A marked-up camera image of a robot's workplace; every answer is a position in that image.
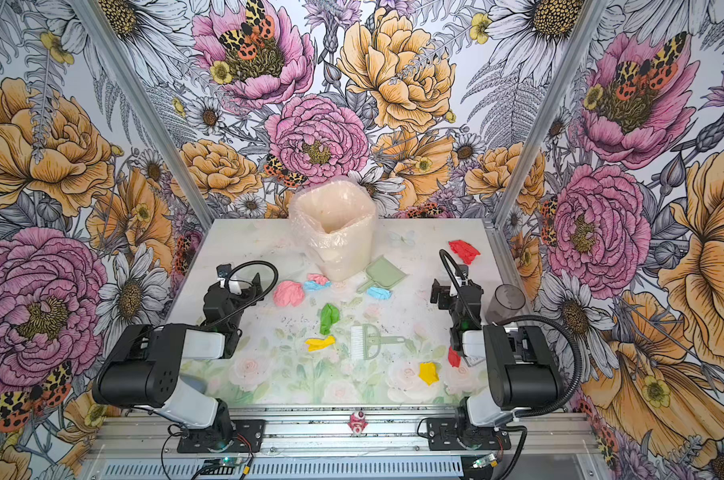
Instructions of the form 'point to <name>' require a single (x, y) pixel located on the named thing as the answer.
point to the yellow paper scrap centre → (320, 344)
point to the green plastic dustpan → (383, 273)
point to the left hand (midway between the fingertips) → (244, 283)
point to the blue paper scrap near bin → (311, 285)
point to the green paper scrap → (329, 316)
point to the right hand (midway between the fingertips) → (451, 287)
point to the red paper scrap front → (453, 357)
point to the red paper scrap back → (464, 250)
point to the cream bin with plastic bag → (333, 219)
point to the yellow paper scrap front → (427, 372)
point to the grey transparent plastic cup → (505, 303)
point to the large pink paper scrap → (289, 292)
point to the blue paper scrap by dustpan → (379, 293)
